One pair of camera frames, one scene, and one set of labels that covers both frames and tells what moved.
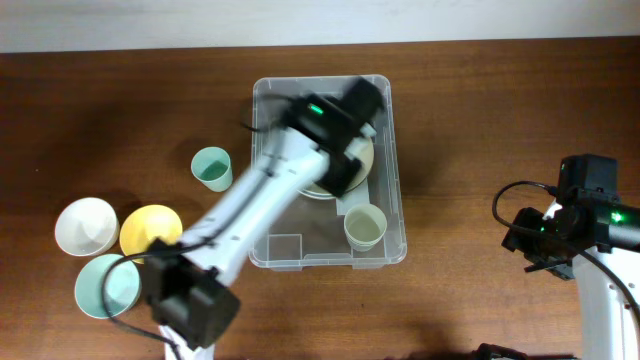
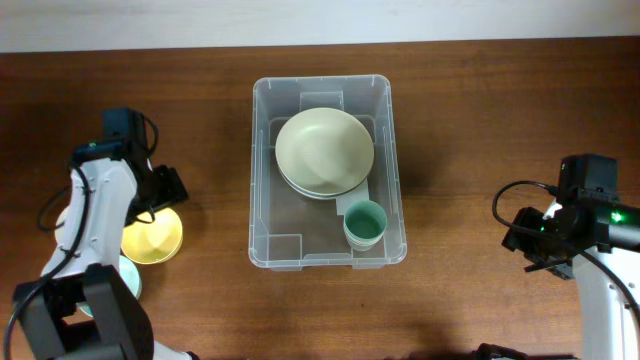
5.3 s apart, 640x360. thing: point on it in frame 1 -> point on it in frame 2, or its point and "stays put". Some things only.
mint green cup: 212,167 -> 365,221
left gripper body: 340,177 -> 162,188
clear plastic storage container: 314,233 stays put
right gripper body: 544,251 stays put
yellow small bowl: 145,223 stays put
